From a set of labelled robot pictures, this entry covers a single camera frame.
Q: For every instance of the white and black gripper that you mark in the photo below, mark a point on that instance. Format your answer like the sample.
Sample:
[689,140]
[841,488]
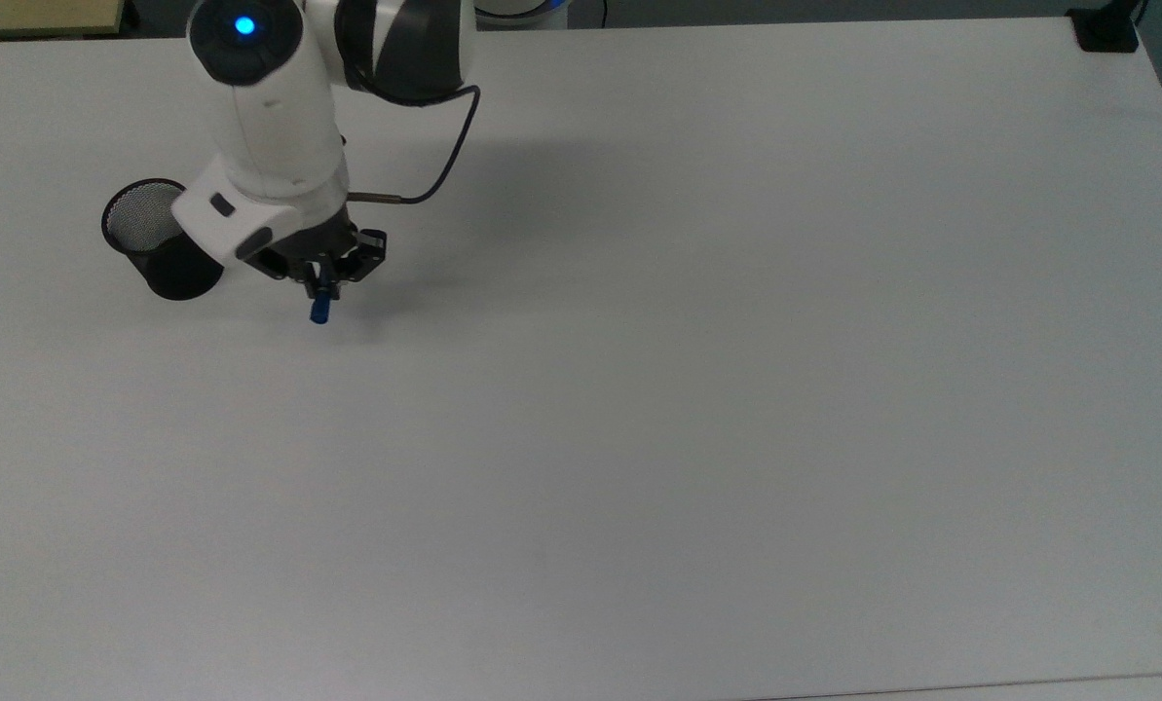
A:
[240,209]

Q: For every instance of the blue and white marker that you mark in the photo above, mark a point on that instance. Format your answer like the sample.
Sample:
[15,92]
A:
[320,308]

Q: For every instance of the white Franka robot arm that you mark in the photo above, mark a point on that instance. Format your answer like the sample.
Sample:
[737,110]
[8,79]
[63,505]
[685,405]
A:
[279,88]

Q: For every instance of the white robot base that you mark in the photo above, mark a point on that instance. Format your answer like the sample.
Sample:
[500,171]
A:
[522,10]

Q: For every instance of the black mesh pen cup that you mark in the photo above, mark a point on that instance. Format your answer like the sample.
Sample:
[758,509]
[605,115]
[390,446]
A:
[176,273]

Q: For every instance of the yellow wooden table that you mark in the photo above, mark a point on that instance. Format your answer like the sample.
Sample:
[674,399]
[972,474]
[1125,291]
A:
[35,15]

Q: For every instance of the black table clamp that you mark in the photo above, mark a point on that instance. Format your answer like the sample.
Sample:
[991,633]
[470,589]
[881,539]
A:
[1105,31]

